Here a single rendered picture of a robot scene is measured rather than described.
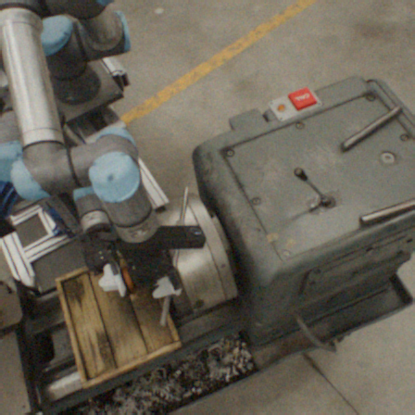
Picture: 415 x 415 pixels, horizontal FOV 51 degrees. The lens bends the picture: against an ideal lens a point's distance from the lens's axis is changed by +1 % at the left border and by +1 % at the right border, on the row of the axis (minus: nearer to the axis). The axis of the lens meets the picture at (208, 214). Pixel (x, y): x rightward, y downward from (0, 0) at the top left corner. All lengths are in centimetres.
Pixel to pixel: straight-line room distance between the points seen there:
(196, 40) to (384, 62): 131
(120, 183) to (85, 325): 81
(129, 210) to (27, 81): 32
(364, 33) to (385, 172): 240
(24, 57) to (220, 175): 53
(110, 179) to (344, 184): 64
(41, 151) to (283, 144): 63
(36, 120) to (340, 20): 296
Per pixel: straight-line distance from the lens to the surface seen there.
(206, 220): 108
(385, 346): 234
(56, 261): 234
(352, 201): 112
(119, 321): 141
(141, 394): 166
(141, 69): 328
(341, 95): 131
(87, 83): 148
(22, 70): 90
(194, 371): 163
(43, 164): 82
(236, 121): 123
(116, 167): 70
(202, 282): 109
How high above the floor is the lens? 220
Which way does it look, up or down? 62 degrees down
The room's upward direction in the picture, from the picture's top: 9 degrees counter-clockwise
